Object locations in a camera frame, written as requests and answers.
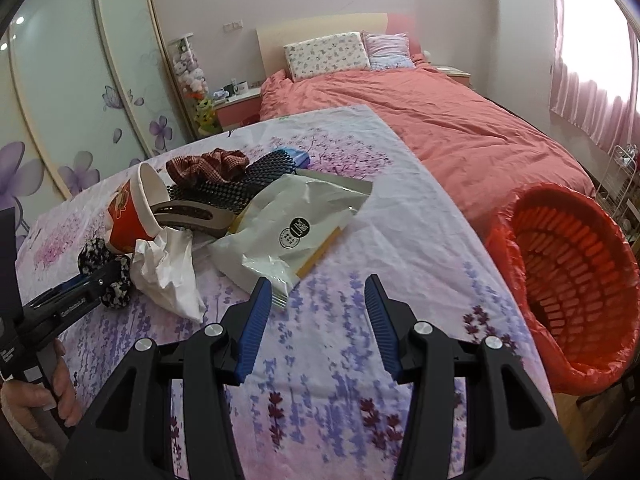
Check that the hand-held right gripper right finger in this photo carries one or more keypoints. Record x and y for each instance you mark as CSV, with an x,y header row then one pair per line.
x,y
382,320

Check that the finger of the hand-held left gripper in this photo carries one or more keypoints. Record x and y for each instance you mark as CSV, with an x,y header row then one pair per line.
x,y
67,285
75,302

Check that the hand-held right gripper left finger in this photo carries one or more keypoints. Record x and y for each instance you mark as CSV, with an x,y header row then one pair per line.
x,y
255,320

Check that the black and white scrunchie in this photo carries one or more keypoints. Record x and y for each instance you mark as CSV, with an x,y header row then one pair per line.
x,y
95,255

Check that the red paper cup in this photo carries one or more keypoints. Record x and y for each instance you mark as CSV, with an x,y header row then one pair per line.
x,y
127,220

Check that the white food packaging bag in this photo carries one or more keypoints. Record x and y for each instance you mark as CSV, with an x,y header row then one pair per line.
x,y
280,230

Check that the white tissue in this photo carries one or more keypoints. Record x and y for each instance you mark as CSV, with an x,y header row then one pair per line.
x,y
170,270

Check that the brown striped scrunchie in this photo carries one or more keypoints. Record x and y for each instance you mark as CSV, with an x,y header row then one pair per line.
x,y
205,165

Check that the person's left forearm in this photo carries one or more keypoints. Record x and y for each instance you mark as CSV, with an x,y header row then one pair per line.
x,y
20,435

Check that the person's left hand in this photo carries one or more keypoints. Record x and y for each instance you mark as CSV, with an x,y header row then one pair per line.
x,y
67,390

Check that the floral printed tablecloth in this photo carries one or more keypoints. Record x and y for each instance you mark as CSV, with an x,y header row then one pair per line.
x,y
350,210

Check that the brown hair clip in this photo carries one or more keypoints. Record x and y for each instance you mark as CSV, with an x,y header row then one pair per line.
x,y
200,212

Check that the black checkered cloth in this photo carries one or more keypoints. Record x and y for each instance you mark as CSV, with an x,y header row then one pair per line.
x,y
210,194

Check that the red basket with liner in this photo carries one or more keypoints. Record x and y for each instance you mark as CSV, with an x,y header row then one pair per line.
x,y
505,260

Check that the blue cloth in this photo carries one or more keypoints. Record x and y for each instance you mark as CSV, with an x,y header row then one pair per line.
x,y
300,156

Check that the pink duvet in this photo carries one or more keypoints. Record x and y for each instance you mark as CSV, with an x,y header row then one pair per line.
x,y
450,125

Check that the pink and white nightstand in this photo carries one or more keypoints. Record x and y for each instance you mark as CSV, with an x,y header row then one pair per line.
x,y
240,110

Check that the wardrobe with flower doors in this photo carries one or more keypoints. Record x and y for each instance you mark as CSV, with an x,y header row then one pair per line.
x,y
75,60

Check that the white mug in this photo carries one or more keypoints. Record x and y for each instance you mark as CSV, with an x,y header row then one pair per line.
x,y
240,88

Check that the clear tube of plush toys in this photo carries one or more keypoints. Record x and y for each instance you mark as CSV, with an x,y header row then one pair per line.
x,y
192,75

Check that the small pink nightstand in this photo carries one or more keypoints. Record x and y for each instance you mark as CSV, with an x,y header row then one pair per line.
x,y
455,74

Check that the floral print pillow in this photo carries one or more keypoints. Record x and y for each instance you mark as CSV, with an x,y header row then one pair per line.
x,y
325,55

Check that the pink striped pillow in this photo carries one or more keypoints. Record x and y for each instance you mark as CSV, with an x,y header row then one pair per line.
x,y
387,47

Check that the beige bed headboard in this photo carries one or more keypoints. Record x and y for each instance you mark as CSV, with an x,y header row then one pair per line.
x,y
310,27

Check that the pink window curtain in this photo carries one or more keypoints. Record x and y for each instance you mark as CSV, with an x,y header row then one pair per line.
x,y
600,85

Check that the white wall socket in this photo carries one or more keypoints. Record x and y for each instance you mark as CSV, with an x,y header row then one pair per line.
x,y
234,25

